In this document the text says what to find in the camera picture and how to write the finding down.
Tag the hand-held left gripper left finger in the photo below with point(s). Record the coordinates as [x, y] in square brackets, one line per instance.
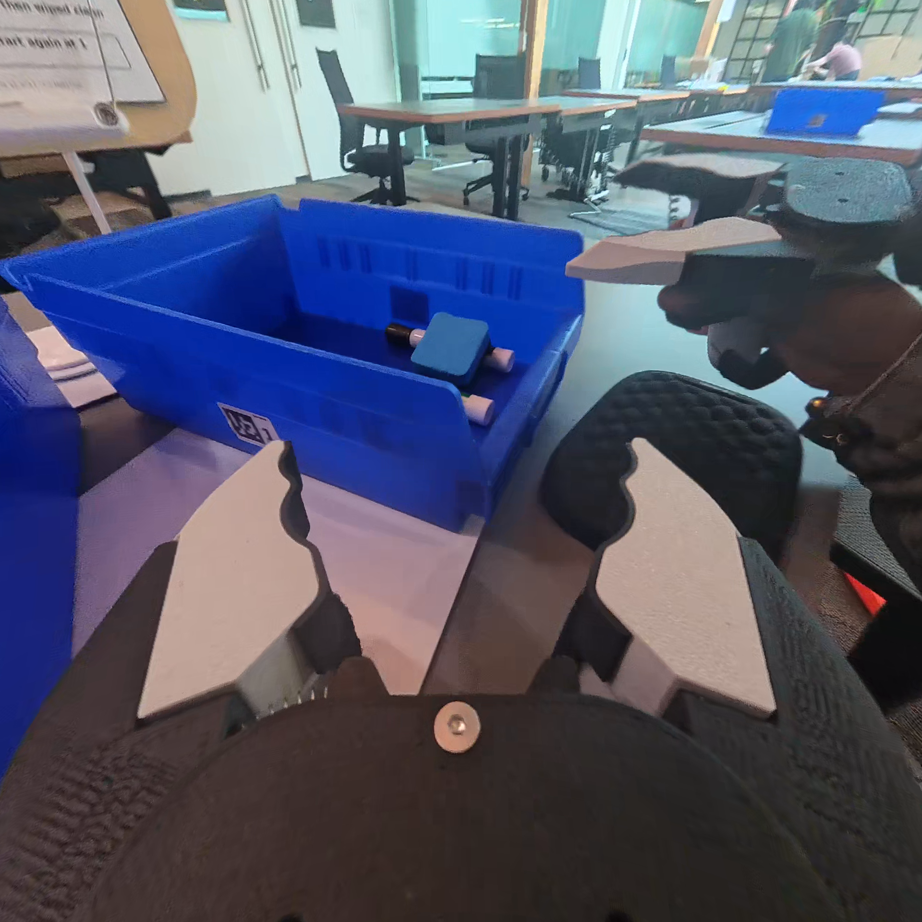
[231, 605]

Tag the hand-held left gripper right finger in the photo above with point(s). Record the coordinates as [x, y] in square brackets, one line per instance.
[685, 605]

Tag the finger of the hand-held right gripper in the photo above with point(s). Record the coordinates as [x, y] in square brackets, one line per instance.
[677, 248]
[713, 185]

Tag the white whiteboard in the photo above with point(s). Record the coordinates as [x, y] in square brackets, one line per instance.
[389, 576]

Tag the blue plastic bin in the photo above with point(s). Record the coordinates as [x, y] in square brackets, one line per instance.
[173, 317]
[36, 576]

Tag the black whiteboard marker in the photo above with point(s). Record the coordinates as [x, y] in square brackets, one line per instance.
[500, 360]

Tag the blue whiteboard eraser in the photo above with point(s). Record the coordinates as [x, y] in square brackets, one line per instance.
[451, 346]

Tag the green whiteboard marker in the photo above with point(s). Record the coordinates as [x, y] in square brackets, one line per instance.
[479, 408]

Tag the person's right forearm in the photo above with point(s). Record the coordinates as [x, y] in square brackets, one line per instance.
[893, 490]

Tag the person's right hand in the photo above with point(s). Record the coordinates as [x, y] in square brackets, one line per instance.
[836, 346]

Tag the wooden office desk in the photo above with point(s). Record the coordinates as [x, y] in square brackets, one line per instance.
[620, 98]
[447, 111]
[807, 144]

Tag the small blue bin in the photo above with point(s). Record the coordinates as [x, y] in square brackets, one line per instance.
[824, 113]

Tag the small orange object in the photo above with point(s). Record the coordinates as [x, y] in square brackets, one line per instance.
[865, 592]

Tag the black office chair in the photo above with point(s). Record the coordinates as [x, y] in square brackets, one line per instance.
[497, 87]
[360, 144]

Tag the white table sign stand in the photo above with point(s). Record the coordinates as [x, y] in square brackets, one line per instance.
[72, 58]

